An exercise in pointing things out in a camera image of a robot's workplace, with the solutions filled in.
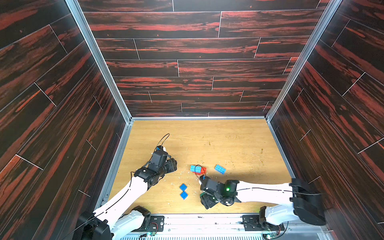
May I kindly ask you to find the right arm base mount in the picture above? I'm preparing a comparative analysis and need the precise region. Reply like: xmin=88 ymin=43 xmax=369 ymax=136
xmin=242 ymin=206 xmax=285 ymax=232

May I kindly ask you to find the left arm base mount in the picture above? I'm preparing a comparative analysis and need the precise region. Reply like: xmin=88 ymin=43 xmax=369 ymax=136
xmin=131 ymin=206 xmax=165 ymax=233

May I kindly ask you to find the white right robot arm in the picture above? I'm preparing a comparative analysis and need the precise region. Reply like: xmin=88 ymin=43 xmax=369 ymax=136
xmin=199 ymin=176 xmax=326 ymax=226

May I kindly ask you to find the camera cable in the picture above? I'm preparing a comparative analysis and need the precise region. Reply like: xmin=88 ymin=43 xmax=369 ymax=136
xmin=194 ymin=164 xmax=208 ymax=181
xmin=156 ymin=133 xmax=171 ymax=148

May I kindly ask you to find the aluminium right corner post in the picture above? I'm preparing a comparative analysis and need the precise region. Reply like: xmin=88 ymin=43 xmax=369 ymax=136
xmin=265 ymin=0 xmax=343 ymax=122

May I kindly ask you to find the right camera cable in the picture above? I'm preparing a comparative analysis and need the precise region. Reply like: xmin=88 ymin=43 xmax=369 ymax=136
xmin=194 ymin=164 xmax=208 ymax=181

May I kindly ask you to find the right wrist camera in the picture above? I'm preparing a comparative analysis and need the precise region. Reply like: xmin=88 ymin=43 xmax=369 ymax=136
xmin=199 ymin=175 xmax=219 ymax=195

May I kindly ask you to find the light blue long lego brick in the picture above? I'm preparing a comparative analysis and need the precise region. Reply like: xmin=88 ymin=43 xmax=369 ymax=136
xmin=190 ymin=165 xmax=202 ymax=174

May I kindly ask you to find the left camera cable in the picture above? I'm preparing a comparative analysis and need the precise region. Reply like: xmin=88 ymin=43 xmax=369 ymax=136
xmin=156 ymin=133 xmax=171 ymax=148

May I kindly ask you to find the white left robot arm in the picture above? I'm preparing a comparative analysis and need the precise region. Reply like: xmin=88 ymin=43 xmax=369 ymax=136
xmin=73 ymin=156 xmax=177 ymax=240

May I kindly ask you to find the light blue lego brick small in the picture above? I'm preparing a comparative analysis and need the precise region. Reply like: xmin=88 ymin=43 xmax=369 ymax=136
xmin=215 ymin=165 xmax=227 ymax=175

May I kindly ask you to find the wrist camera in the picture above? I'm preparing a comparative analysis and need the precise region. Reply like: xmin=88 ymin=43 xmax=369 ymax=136
xmin=148 ymin=146 xmax=168 ymax=172
xmin=199 ymin=175 xmax=219 ymax=195

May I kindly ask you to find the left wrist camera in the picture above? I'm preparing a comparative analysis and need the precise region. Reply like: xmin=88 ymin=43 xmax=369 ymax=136
xmin=148 ymin=146 xmax=168 ymax=172

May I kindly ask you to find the red lego brick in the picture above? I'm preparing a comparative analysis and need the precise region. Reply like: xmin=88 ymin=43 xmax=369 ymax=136
xmin=195 ymin=167 xmax=207 ymax=176

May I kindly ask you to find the aluminium corner post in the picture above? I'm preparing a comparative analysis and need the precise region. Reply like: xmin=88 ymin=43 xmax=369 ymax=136
xmin=64 ymin=0 xmax=133 ymax=124
xmin=265 ymin=0 xmax=343 ymax=122

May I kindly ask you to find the aluminium left corner post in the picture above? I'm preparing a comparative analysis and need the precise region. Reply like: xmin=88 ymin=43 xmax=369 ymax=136
xmin=64 ymin=0 xmax=133 ymax=124

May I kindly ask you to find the aluminium front rail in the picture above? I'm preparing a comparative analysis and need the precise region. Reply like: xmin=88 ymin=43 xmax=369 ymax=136
xmin=123 ymin=214 xmax=333 ymax=240

